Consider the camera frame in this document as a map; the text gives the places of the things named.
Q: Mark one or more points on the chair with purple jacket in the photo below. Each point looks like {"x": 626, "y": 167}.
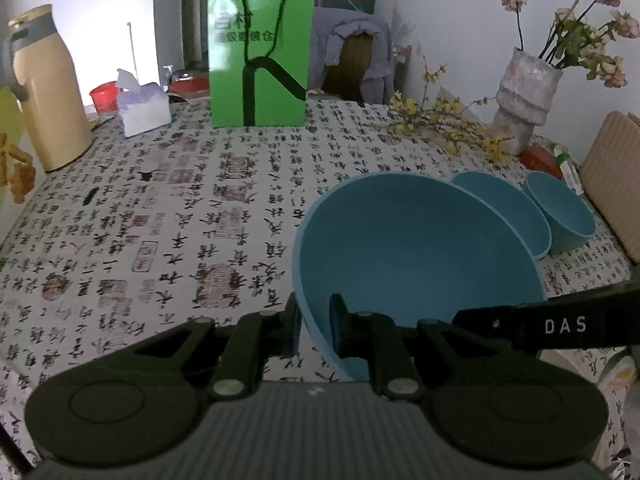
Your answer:
{"x": 351, "y": 56}

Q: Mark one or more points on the white tissue box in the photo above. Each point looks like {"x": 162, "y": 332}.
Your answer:
{"x": 141, "y": 107}

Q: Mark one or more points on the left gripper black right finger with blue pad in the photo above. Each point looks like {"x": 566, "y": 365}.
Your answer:
{"x": 490, "y": 401}

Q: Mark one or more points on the yellow flower branch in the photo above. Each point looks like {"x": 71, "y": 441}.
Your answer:
{"x": 445, "y": 119}

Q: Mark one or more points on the large blue bowl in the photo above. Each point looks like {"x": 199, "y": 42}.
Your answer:
{"x": 409, "y": 246}

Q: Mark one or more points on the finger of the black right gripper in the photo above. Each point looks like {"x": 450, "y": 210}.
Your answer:
{"x": 604, "y": 317}

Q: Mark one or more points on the tan cardboard box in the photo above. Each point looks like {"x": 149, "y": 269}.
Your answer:
{"x": 610, "y": 177}

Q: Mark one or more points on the white ceramic vase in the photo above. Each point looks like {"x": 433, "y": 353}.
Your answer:
{"x": 524, "y": 98}

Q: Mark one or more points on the patterned calligraphy tablecloth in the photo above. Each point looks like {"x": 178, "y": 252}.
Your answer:
{"x": 141, "y": 234}

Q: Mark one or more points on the dried pink roses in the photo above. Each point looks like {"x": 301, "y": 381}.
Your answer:
{"x": 578, "y": 37}

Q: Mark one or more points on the red cup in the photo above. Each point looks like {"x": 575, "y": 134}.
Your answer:
{"x": 104, "y": 97}

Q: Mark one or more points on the small blue bowl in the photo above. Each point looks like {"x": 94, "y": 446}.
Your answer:
{"x": 571, "y": 221}

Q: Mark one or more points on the green paper bag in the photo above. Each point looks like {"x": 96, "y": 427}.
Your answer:
{"x": 258, "y": 57}

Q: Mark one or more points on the beige thermos jug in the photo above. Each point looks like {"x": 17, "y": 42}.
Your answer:
{"x": 37, "y": 67}

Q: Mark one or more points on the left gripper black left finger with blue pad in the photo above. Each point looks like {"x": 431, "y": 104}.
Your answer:
{"x": 143, "y": 400}

